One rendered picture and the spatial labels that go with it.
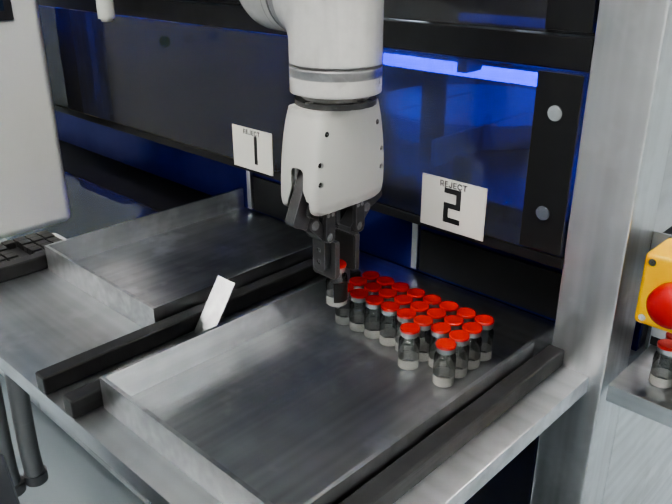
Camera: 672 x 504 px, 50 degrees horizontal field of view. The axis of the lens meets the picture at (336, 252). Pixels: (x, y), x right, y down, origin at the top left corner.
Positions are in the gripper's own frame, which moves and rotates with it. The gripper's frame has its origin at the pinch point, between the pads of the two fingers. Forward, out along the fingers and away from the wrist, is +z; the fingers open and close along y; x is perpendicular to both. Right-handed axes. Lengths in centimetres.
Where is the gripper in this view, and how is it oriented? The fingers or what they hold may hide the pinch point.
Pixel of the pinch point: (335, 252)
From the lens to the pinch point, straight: 71.6
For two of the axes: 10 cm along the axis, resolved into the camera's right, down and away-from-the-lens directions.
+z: 0.0, 9.2, 4.0
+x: 7.2, 2.8, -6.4
